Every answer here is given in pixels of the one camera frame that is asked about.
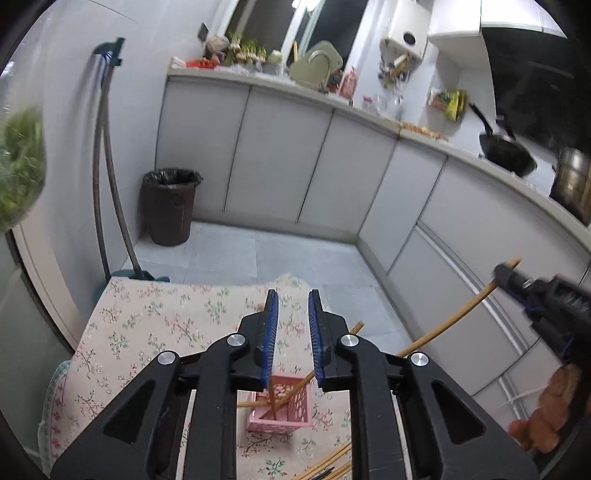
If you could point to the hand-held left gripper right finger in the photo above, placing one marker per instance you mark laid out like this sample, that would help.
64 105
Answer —
315 332

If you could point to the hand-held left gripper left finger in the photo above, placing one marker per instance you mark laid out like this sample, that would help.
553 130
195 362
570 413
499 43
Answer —
271 332

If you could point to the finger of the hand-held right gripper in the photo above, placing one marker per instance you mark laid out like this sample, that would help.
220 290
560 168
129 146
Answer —
510 278

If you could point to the long bamboo chopstick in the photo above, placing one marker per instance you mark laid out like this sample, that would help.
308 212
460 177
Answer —
443 330

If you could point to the pink plastic basket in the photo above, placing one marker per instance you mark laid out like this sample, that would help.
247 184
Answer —
277 424

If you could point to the person's right hand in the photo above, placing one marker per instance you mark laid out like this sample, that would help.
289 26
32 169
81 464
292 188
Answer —
549 406

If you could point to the steel pot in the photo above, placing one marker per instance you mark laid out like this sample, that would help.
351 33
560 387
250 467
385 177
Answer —
572 180

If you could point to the black wok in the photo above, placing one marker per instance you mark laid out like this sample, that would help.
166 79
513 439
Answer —
508 157

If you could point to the floral tablecloth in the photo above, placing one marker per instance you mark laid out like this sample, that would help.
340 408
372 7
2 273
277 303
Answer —
138 314

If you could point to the dark chopstick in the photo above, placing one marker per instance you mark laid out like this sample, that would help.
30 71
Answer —
319 474

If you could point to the brown trash bin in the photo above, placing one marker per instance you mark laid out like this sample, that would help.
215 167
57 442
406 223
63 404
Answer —
168 217

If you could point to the brown food on counter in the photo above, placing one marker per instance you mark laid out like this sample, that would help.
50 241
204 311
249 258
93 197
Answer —
422 130

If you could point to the grey kitchen cabinet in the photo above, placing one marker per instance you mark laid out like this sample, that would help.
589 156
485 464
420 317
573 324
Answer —
277 157

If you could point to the yellow green packet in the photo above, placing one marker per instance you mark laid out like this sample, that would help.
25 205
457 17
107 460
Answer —
450 104

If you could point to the black range hood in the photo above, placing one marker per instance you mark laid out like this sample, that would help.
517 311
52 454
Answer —
531 83

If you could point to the clear glasses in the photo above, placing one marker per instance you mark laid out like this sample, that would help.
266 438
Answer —
383 104

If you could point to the hanging kitchen tools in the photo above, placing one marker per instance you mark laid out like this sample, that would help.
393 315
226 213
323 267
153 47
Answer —
396 69

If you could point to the pink bottle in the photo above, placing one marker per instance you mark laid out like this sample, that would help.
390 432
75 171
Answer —
349 83

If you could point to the green cutting board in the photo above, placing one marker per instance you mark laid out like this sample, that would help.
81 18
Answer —
316 64

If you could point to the white water heater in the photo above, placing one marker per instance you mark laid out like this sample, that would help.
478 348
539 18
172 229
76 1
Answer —
406 27

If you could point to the red tray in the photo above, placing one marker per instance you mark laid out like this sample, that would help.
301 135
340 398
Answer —
202 63

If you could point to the pile of garlic and greens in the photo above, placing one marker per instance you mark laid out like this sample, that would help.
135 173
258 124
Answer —
247 50

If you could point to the bag of green vegetables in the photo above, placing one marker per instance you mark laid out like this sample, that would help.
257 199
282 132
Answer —
18 170

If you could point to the window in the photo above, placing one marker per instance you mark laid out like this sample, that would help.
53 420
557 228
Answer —
304 23

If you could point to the white wall cabinet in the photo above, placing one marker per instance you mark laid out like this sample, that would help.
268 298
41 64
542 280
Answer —
489 18

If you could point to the wall socket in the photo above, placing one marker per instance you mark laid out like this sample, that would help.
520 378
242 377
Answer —
203 31

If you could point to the blue wall hook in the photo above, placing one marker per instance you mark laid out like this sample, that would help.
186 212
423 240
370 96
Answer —
111 50

